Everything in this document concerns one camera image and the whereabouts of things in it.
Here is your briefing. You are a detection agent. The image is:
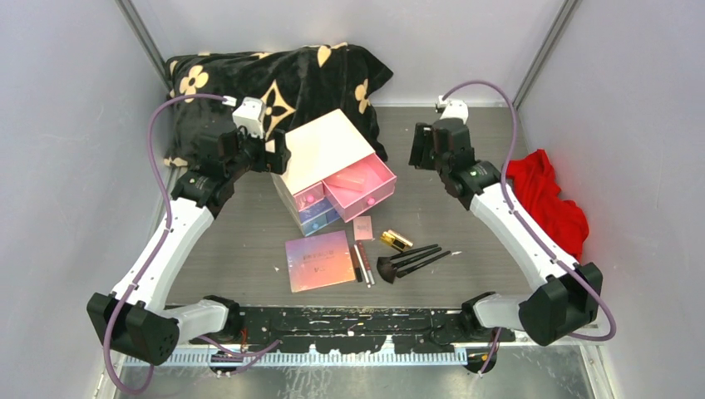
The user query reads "red cloth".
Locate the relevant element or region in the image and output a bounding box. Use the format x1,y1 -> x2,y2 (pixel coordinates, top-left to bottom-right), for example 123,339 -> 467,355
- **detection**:
506,149 -> 589,260

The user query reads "silver lip pencil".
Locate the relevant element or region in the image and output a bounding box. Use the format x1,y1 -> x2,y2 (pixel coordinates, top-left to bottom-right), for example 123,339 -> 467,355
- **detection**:
353,243 -> 372,288

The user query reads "holographic eyeshadow palette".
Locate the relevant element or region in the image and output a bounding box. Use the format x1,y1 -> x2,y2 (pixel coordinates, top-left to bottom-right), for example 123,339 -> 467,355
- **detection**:
285,230 -> 357,293

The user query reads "black long makeup brush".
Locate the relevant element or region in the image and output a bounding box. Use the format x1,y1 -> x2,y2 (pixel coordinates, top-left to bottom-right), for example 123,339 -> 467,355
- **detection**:
396,250 -> 451,278

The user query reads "white pink drawer organizer box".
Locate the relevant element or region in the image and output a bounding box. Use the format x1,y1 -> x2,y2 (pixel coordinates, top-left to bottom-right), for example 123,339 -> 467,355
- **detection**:
272,110 -> 381,237

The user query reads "small pink card packet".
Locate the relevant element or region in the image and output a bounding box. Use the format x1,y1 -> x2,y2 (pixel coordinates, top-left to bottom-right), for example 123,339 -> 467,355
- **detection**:
352,216 -> 374,241

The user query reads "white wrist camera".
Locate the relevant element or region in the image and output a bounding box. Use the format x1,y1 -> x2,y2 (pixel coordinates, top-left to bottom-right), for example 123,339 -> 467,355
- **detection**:
436,96 -> 469,124
232,97 -> 266,140

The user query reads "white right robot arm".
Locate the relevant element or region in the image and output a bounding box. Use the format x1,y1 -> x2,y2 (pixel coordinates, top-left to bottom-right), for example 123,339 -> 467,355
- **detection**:
409,118 -> 603,346

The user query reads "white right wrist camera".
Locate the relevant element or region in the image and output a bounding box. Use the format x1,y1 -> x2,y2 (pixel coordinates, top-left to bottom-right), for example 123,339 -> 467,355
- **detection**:
436,96 -> 469,124

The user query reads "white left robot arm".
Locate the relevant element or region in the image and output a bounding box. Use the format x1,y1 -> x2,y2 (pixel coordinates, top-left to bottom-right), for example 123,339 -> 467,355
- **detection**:
86,126 -> 291,366

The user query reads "black floral plush blanket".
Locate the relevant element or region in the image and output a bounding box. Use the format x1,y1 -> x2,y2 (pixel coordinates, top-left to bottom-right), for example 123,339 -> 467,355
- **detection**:
165,42 -> 393,165

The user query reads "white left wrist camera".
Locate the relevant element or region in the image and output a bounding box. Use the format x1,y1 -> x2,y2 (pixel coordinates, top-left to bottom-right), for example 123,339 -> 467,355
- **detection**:
232,97 -> 266,140

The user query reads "black mascara tube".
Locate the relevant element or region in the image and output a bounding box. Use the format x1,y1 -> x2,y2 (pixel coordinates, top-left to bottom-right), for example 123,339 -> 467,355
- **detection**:
350,244 -> 364,283

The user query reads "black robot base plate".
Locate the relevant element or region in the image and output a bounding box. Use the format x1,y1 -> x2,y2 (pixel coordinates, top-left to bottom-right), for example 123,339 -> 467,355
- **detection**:
217,307 -> 495,354

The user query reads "black thin makeup brush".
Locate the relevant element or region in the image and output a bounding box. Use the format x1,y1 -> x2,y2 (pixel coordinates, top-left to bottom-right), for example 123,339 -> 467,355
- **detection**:
388,244 -> 439,260

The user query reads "black square compact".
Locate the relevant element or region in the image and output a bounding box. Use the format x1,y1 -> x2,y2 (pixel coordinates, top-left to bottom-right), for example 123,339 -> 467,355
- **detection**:
409,123 -> 431,170

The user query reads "black fan makeup brush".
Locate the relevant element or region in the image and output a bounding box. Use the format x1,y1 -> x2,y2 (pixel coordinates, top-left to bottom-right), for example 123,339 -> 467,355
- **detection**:
376,246 -> 441,283

